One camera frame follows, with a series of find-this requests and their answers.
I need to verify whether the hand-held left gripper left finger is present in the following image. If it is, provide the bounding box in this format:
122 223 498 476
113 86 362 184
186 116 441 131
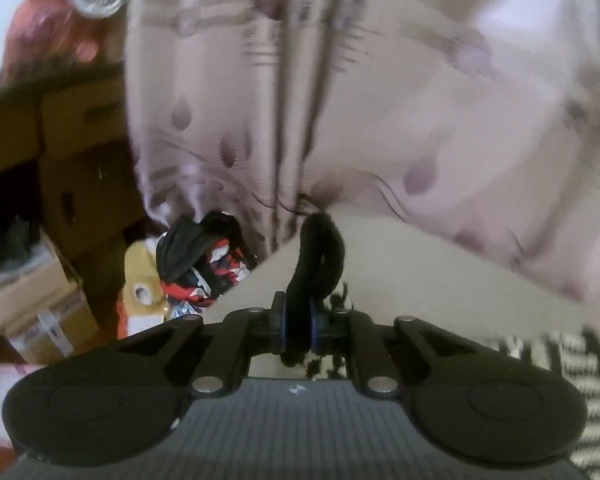
111 291 292 400

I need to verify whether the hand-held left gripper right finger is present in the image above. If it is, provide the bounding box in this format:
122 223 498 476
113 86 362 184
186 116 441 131
307 305 487 400

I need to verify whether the black fuzzy cloth band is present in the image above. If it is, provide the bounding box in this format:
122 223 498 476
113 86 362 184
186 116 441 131
281 214 347 367

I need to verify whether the black white striped knit garment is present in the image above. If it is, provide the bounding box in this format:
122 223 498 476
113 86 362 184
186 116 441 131
485 327 600 467

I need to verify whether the yellow plastic bag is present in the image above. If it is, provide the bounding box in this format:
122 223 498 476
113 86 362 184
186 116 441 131
116 239 173 342

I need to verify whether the light cardboard box with label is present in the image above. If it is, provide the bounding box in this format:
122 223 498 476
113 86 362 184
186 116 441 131
0 229 102 358

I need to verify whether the pink floral curtain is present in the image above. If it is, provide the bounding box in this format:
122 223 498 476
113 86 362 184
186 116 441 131
122 0 600 306

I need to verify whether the pink box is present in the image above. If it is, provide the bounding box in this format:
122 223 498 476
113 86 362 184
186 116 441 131
0 361 48 443

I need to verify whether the red bundle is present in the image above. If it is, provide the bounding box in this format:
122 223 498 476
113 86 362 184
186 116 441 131
1 0 103 83

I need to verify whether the brown cardboard box with handle hole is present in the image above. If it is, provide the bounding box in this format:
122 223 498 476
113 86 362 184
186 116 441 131
39 139 148 262

